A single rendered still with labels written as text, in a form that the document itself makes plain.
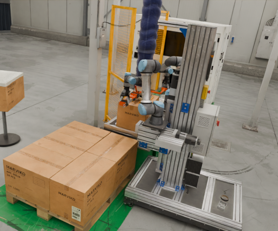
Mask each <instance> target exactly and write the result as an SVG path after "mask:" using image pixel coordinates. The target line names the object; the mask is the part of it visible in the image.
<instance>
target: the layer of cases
mask: <svg viewBox="0 0 278 231"><path fill-rule="evenodd" d="M137 145H138V140H135V139H132V138H129V137H126V136H122V135H119V134H116V133H113V132H110V131H106V130H103V129H100V128H97V127H94V126H90V125H87V124H84V123H81V122H78V121H73V122H71V123H69V124H67V125H65V126H63V127H62V128H60V129H58V130H56V131H54V132H52V133H51V134H49V135H47V136H45V137H43V138H41V139H39V140H38V141H36V142H34V143H32V144H30V145H28V146H26V147H24V148H22V149H21V150H19V151H17V152H15V153H13V154H11V155H9V156H8V157H6V158H4V159H3V166H4V175H5V184H6V191H8V192H10V193H13V194H15V195H17V196H19V197H21V198H23V199H25V200H27V201H29V202H32V203H34V204H36V205H38V206H40V207H42V208H44V209H46V210H49V211H51V212H53V213H55V214H57V215H59V216H61V217H63V218H66V219H68V220H70V221H72V222H74V223H76V224H78V225H81V226H84V225H85V224H86V223H87V222H88V220H89V219H90V218H91V217H92V216H93V215H94V213H95V212H96V211H97V210H98V209H99V208H100V206H101V205H102V204H103V203H104V202H105V201H106V200H107V199H108V197H109V196H110V195H111V194H112V193H113V191H114V190H115V189H116V188H117V187H118V186H119V185H120V183H121V182H122V181H123V180H124V179H125V177H126V176H127V175H128V174H129V173H130V172H131V170H132V169H133V168H134V167H135V163H136V155H137V148H138V146H137Z"/></svg>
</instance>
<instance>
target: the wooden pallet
mask: <svg viewBox="0 0 278 231"><path fill-rule="evenodd" d="M134 172H135V167H134V168H133V169H132V170H131V172H130V173H129V174H128V175H127V176H126V177H125V179H124V180H123V181H122V182H121V183H120V185H119V186H118V187H117V188H116V189H115V190H114V191H113V193H112V194H111V195H110V196H109V197H108V199H107V200H106V201H105V202H104V203H103V204H102V205H101V206H100V208H99V209H98V210H97V211H96V212H95V213H94V215H93V216H92V217H91V218H90V219H89V220H88V222H87V223H86V224H85V225H84V226H81V225H78V224H76V223H74V222H72V221H70V220H68V219H66V218H63V217H61V216H59V215H57V214H55V213H53V212H51V211H49V210H46V209H44V208H42V207H40V206H38V205H36V204H34V203H32V202H29V201H27V200H25V199H23V198H21V197H19V196H17V195H15V194H13V193H11V192H8V191H6V200H7V202H9V203H12V204H14V203H16V202H17V201H19V200H20V201H22V202H24V203H26V204H29V205H31V206H33V207H35V208H36V209H37V216H38V217H40V218H42V219H44V220H46V221H49V220H50V219H51V218H52V217H53V216H54V217H56V218H58V219H60V220H62V221H64V222H66V223H68V224H71V225H72V226H74V227H75V228H74V231H89V230H90V229H91V227H92V226H93V225H94V224H95V222H96V221H97V220H98V219H99V218H100V217H101V215H102V214H103V213H104V212H105V210H106V209H107V208H108V207H109V205H110V204H111V203H112V202H113V200H114V199H115V198H116V197H117V196H118V194H119V193H120V192H121V191H122V190H123V189H124V187H125V186H126V185H127V184H128V182H129V181H130V180H131V179H132V177H133V176H134Z"/></svg>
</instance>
